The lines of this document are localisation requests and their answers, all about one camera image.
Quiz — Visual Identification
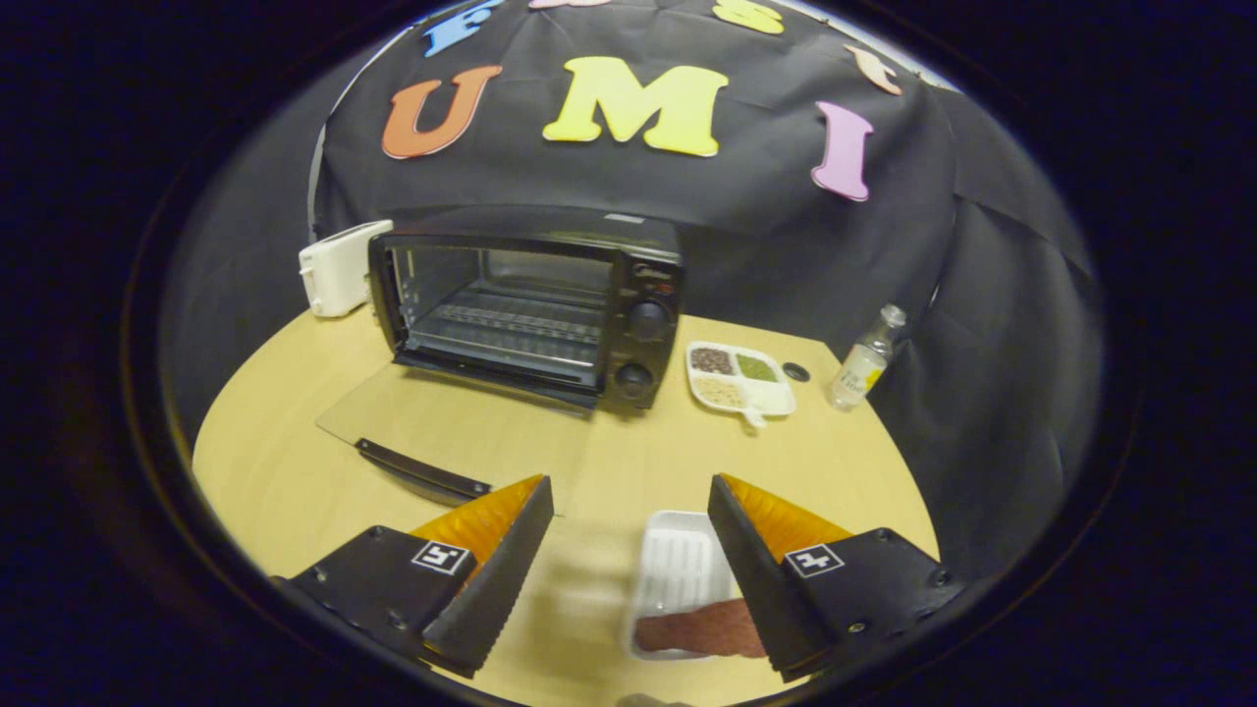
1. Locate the small clear glass bottle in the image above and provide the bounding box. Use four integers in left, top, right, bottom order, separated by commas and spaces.
828, 304, 908, 411

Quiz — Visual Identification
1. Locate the red meat slice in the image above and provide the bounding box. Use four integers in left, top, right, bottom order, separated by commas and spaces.
633, 598, 769, 659

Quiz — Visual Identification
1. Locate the white divided dish of grains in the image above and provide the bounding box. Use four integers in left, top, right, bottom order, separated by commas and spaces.
685, 341, 797, 430

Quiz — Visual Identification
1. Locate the white foam tray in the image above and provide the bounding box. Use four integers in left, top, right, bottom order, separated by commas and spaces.
627, 510, 747, 661

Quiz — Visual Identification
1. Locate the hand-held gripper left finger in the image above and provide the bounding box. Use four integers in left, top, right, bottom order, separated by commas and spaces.
270, 475, 556, 679

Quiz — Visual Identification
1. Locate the black toaster oven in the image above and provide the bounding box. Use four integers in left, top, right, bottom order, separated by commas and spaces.
316, 204, 685, 517

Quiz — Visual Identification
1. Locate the white toaster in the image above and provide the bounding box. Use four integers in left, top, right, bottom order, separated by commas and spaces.
299, 220, 394, 318

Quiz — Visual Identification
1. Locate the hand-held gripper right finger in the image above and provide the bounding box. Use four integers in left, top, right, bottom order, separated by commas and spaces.
707, 473, 968, 683

